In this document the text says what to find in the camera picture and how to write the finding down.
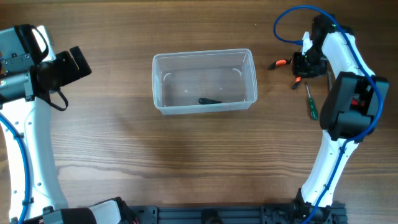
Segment silver metal wrench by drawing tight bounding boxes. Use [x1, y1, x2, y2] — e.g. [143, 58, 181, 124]
[327, 71, 333, 91]

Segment black red screwdriver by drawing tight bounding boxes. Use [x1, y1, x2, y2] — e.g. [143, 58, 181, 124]
[198, 98, 221, 105]

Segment clear plastic container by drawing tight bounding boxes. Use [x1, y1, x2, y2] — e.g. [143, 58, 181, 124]
[152, 49, 258, 115]

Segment red handle cutters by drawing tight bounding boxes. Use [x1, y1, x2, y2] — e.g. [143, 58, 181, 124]
[351, 99, 365, 107]

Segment green handle screwdriver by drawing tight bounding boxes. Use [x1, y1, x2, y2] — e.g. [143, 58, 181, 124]
[305, 83, 318, 120]

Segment right blue cable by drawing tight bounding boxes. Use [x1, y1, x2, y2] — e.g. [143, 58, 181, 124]
[272, 4, 385, 224]

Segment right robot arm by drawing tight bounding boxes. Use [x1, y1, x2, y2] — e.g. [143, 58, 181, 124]
[291, 14, 389, 223]

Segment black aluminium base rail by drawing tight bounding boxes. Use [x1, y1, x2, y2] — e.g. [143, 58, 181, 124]
[130, 202, 348, 224]

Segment orange black needle-nose pliers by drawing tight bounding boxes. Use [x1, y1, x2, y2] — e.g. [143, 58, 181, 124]
[268, 58, 302, 90]

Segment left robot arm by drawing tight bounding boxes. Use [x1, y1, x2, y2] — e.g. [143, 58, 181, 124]
[1, 24, 139, 223]

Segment blue cable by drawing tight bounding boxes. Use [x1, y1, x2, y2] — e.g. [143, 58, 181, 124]
[272, 4, 385, 224]
[0, 114, 32, 224]

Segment left blue cable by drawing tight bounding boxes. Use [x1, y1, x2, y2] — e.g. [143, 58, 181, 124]
[0, 114, 32, 224]

